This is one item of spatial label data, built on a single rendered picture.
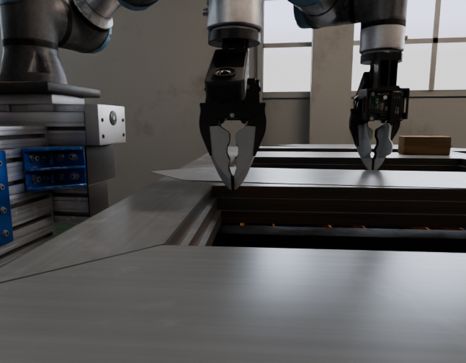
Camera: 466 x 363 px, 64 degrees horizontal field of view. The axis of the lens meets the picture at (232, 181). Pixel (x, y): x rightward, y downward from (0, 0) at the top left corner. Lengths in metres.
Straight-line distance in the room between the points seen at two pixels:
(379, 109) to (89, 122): 0.59
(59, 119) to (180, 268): 0.72
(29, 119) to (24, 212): 0.21
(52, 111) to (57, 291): 0.73
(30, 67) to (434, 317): 0.91
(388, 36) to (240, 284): 0.58
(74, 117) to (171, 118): 2.54
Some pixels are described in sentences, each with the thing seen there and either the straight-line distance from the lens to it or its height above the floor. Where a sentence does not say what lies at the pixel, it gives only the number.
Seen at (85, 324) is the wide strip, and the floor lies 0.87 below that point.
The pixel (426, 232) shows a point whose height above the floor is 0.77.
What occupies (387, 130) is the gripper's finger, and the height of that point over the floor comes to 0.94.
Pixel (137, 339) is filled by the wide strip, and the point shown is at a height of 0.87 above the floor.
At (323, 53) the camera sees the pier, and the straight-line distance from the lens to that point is 3.09.
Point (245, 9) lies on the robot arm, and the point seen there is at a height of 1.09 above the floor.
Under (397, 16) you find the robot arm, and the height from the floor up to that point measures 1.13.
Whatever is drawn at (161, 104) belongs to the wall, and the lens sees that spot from 3.44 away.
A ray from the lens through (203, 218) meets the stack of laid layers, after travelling 0.42.
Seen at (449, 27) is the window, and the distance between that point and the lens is 3.51.
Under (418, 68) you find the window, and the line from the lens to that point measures 3.39.
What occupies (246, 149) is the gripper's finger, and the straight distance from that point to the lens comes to 0.51.
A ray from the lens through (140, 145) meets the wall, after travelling 3.52.
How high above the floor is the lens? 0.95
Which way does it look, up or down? 9 degrees down
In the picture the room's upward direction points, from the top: straight up
